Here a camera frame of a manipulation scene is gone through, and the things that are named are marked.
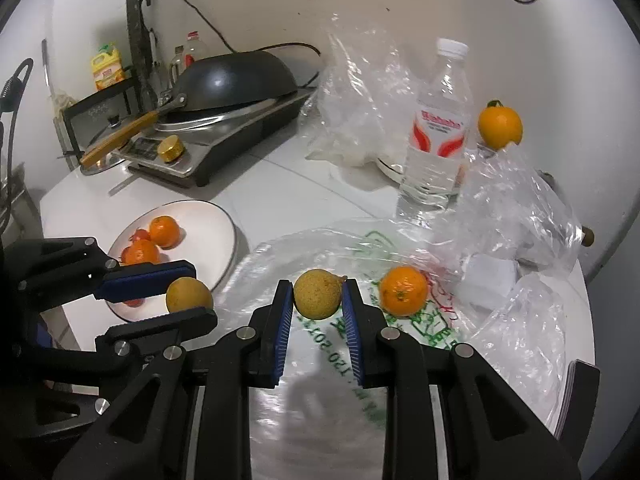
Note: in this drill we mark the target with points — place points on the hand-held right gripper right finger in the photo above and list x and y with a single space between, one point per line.
352 330

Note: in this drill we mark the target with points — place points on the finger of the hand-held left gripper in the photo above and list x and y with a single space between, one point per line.
145 280
165 325

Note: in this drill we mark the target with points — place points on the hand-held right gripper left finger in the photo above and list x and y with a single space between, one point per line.
282 330

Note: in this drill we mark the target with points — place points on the yellow longan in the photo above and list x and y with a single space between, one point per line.
316 294
189 296

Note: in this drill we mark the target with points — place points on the white round plate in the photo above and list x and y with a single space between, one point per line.
210 230

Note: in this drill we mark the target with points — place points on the small red tomato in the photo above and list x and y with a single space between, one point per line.
141 235

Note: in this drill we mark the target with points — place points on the small orange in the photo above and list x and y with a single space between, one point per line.
165 231

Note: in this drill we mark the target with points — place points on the printed plastic bag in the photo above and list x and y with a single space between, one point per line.
320 410

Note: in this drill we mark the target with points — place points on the glass pot lid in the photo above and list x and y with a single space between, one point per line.
102 152

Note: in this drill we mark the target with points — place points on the steel induction cooker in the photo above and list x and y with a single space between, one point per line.
225 150

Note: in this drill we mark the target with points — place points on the white bowl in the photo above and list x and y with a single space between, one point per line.
390 170

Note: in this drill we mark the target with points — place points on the clear plastic bag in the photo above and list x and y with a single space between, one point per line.
520 205
520 350
355 100

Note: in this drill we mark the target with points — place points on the black kitchen rack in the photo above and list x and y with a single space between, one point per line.
100 100

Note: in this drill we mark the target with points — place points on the clear plastic water bottle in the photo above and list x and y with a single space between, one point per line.
435 130

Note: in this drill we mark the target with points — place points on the small glass bottle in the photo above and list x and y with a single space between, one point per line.
176 65

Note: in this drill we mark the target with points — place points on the yellow oil bottle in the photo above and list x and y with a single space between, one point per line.
107 66

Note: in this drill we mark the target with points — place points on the red capped oil bottle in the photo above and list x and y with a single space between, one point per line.
196 50

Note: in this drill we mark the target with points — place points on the black metal pole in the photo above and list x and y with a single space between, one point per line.
134 30

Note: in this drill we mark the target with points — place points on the orange with stem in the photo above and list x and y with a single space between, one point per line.
500 126

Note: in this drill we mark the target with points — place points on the brown wooden knob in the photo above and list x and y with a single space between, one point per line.
589 236

